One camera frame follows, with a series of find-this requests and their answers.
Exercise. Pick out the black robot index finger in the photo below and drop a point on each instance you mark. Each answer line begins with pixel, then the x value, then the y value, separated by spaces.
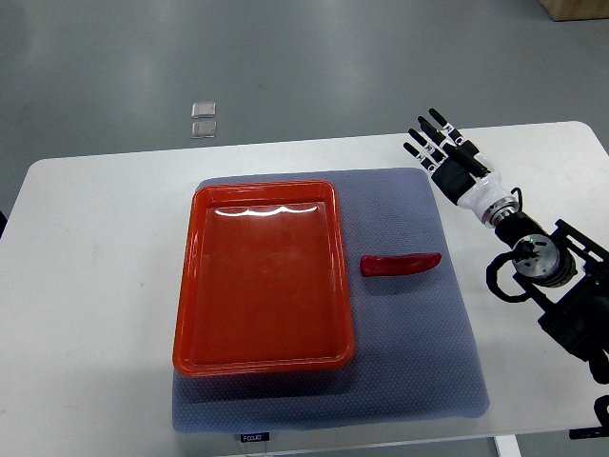
pixel 454 134

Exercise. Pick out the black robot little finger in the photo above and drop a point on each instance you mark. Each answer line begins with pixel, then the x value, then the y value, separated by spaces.
pixel 421 157

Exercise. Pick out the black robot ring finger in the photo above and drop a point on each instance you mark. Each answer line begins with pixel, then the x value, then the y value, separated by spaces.
pixel 431 150

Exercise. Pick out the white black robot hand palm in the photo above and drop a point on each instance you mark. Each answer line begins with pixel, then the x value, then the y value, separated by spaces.
pixel 484 196

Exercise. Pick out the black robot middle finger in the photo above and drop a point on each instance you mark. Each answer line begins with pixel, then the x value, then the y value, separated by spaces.
pixel 436 136

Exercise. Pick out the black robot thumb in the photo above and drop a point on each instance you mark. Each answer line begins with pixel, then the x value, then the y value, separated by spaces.
pixel 466 161

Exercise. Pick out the red pepper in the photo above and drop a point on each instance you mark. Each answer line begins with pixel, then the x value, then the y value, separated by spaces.
pixel 408 264

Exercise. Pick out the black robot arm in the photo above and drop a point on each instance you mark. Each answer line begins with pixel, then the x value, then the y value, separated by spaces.
pixel 563 271

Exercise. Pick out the red plastic tray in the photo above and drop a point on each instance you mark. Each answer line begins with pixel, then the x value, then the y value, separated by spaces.
pixel 264 285

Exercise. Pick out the blue-grey textured mat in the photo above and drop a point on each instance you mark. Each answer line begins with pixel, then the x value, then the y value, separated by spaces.
pixel 415 354

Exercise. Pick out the upper silver floor plate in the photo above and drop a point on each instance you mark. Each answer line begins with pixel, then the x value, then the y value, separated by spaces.
pixel 206 109

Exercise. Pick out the white table leg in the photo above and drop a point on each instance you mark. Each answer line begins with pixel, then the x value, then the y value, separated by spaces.
pixel 507 446

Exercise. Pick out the black table label right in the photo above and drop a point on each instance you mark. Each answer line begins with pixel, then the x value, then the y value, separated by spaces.
pixel 588 433

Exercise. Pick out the black table label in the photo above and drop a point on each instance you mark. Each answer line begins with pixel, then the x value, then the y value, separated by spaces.
pixel 256 437
pixel 588 433

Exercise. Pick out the black table label left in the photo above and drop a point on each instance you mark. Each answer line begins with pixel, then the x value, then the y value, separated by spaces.
pixel 256 437

